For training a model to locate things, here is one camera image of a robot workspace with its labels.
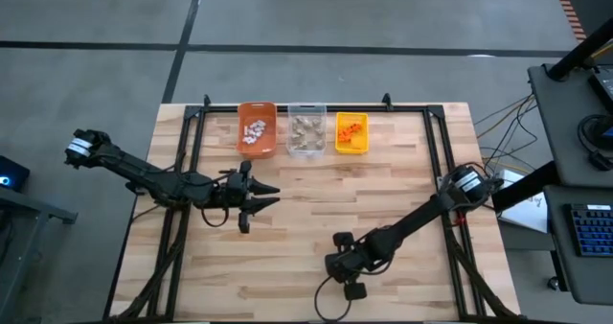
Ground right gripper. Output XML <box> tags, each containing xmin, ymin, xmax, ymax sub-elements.
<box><xmin>324</xmin><ymin>231</ymin><xmax>390</xmax><ymax>302</ymax></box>

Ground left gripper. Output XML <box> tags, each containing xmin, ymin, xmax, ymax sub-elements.
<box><xmin>217</xmin><ymin>159</ymin><xmax>282</xmax><ymax>234</ymax></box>

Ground orange plastic bin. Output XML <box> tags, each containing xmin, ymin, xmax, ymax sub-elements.
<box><xmin>237</xmin><ymin>101</ymin><xmax>279</xmax><ymax>160</ymax></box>

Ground clear plastic bin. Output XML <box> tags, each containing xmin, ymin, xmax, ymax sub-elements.
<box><xmin>285</xmin><ymin>102</ymin><xmax>329</xmax><ymax>159</ymax></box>

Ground yellow plastic basket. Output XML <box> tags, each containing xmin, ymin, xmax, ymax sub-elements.
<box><xmin>334</xmin><ymin>111</ymin><xmax>371</xmax><ymax>155</ymax></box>

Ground white paper sheet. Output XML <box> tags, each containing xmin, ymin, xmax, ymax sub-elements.
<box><xmin>497</xmin><ymin>169</ymin><xmax>550</xmax><ymax>234</ymax></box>

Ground black desk leg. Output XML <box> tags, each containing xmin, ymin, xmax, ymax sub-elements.
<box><xmin>490</xmin><ymin>160</ymin><xmax>547</xmax><ymax>214</ymax></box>

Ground grey desk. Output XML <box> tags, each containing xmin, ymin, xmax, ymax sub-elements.
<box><xmin>543</xmin><ymin>184</ymin><xmax>613</xmax><ymax>307</ymax></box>
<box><xmin>526</xmin><ymin>62</ymin><xmax>613</xmax><ymax>189</ymax></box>

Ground grey metal stand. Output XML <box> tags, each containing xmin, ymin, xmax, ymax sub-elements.
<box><xmin>0</xmin><ymin>187</ymin><xmax>79</xmax><ymax>323</ymax></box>

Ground backlit black keyboard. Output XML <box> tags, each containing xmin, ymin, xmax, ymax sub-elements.
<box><xmin>569</xmin><ymin>202</ymin><xmax>613</xmax><ymax>259</ymax></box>

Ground black computer tower blue light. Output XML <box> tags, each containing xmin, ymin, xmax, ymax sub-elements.
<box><xmin>0</xmin><ymin>154</ymin><xmax>31</xmax><ymax>194</ymax></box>

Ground black round headset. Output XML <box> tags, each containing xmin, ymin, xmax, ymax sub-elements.
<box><xmin>577</xmin><ymin>114</ymin><xmax>613</xmax><ymax>173</ymax></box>

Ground black laptop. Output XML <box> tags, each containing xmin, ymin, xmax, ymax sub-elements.
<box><xmin>587</xmin><ymin>67</ymin><xmax>613</xmax><ymax>115</ymax></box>

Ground black diagonal pole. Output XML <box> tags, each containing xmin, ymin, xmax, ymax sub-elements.
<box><xmin>547</xmin><ymin>15</ymin><xmax>613</xmax><ymax>81</ymax></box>

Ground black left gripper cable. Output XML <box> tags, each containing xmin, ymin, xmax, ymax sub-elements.
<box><xmin>199</xmin><ymin>206</ymin><xmax>230</xmax><ymax>228</ymax></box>

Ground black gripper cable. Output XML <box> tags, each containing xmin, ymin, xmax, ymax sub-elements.
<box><xmin>199</xmin><ymin>206</ymin><xmax>230</xmax><ymax>228</ymax></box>
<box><xmin>313</xmin><ymin>274</ymin><xmax>354</xmax><ymax>323</ymax></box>

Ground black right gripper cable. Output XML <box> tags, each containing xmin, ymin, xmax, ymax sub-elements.
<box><xmin>313</xmin><ymin>274</ymin><xmax>354</xmax><ymax>323</ymax></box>

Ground loose floor cables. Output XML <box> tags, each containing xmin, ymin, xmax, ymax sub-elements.
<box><xmin>473</xmin><ymin>92</ymin><xmax>537</xmax><ymax>176</ymax></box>

